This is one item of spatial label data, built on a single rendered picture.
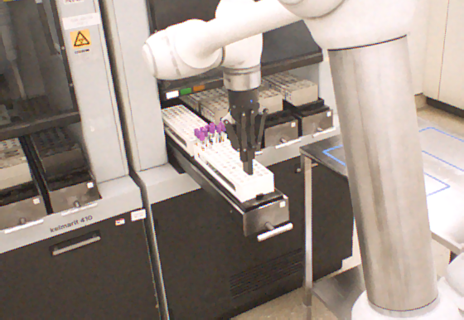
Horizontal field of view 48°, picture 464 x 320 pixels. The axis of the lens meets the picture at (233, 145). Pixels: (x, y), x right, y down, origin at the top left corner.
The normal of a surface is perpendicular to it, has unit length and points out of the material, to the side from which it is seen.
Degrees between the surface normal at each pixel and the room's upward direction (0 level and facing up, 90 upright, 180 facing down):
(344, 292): 0
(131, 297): 90
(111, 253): 90
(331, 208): 90
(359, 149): 87
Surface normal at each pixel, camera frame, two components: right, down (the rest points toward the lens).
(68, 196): 0.47, 0.36
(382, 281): -0.64, 0.32
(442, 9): -0.88, 0.26
